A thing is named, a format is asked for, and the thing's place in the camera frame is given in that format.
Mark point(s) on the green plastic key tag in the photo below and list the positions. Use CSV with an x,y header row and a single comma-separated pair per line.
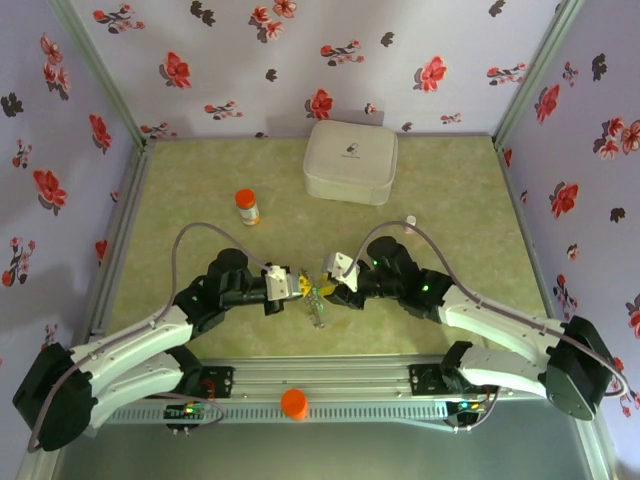
x,y
317,289

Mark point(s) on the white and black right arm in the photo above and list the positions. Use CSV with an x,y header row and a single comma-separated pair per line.
x,y
500,325

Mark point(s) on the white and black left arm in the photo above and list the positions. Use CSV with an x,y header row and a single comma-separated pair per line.
x,y
130,340

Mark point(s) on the small white bottle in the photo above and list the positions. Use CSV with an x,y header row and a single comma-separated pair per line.
x,y
411,219

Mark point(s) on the orange capped pill bottle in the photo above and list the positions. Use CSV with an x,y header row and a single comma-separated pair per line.
x,y
247,207

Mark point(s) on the orange round cap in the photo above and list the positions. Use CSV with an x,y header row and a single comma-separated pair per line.
x,y
294,404

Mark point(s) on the white fabric zip pouch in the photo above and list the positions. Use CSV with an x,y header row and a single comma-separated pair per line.
x,y
350,160

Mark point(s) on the small circuit board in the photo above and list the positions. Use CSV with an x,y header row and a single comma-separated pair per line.
x,y
467,407
187,412

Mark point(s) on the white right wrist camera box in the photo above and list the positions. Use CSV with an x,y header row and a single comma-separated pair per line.
x,y
342,265

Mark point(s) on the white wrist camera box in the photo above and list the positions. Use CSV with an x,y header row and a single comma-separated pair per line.
x,y
342,265
277,285

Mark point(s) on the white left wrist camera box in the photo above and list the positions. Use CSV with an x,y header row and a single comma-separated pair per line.
x,y
277,285

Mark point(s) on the wide aluminium base rail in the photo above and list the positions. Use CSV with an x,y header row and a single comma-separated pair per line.
x,y
320,380

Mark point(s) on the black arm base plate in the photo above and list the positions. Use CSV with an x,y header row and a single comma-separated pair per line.
x,y
425,380
220,382

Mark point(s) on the aluminium table edge rail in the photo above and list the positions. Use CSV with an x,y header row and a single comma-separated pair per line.
x,y
117,250
521,220

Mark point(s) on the aluminium frame post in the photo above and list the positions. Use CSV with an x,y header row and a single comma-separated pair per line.
x,y
535,75
105,75

